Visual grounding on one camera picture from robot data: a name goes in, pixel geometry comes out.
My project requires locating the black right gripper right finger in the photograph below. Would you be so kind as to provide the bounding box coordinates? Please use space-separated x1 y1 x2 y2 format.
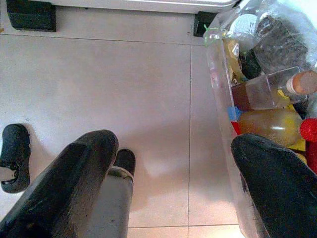
230 133 317 238

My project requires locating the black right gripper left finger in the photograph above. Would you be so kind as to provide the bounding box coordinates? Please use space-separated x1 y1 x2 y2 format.
0 129 119 238

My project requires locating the black fridge foot block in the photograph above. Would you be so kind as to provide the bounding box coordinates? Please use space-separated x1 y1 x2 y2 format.
193 11 218 38
6 0 57 32

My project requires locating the red bottle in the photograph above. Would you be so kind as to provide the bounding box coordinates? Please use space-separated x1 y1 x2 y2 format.
300 118 317 174

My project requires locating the bottle of yellow liquid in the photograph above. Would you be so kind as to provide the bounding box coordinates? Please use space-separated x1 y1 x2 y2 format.
237 110 304 147

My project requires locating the grey robot right leg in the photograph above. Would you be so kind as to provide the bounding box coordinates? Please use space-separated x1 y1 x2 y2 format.
74 167 135 238

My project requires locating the clear plastic box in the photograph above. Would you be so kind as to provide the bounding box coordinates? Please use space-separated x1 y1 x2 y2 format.
231 66 309 111

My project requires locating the clear plastic storage bin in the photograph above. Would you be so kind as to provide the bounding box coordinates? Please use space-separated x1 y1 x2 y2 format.
203 0 317 238

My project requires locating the clear bottle with brown cap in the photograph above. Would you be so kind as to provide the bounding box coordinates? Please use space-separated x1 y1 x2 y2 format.
278 70 317 102

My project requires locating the yellow food packaging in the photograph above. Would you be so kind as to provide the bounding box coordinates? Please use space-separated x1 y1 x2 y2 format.
224 37 248 84

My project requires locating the dark packet in clear bag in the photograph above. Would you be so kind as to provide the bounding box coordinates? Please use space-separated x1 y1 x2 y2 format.
250 14 313 75

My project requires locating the round white lid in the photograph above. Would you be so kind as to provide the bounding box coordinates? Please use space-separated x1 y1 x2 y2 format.
229 13 260 38

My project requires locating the green twist tie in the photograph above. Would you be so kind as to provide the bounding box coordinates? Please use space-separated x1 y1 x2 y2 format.
203 23 228 47

